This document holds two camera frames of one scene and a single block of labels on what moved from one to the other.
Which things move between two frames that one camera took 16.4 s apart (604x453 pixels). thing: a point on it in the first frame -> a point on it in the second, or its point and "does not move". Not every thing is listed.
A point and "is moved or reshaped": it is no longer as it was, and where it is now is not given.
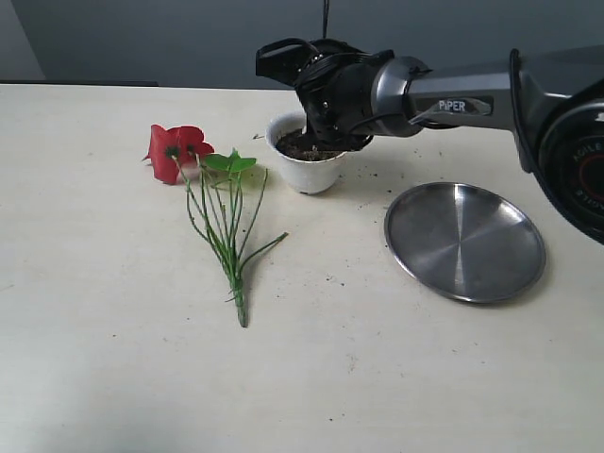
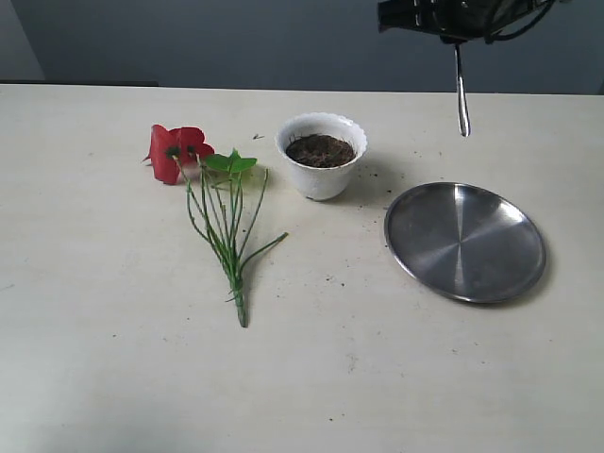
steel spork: (325, 18) is moved or reshaped
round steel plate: (465, 242) does not move
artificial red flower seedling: (214, 198) does not move
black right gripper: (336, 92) -> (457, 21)
